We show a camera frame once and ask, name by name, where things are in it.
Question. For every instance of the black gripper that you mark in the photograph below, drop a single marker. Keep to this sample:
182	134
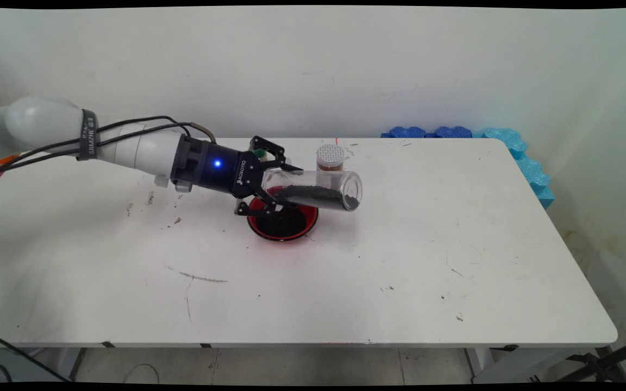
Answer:
215	165

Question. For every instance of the black stand leg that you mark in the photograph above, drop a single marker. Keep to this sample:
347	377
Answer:
617	350

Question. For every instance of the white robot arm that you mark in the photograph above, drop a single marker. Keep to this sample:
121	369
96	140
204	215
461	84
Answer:
144	149

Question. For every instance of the red bowl with dark grains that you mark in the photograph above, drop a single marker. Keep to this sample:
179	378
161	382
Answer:
286	228

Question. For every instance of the orange object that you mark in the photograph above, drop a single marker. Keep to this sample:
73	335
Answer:
8	159

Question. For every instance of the clear jar with dark grains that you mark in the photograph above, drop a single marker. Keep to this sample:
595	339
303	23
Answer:
318	195

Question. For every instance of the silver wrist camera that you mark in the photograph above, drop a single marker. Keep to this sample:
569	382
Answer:
181	186

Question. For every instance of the white-lidded brown spice jar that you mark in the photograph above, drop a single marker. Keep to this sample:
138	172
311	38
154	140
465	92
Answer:
329	156

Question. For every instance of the small green-capped spice bottle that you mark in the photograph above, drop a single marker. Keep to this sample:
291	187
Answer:
261	153

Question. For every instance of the light blue foam tile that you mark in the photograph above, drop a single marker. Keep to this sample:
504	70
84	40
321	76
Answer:
530	171

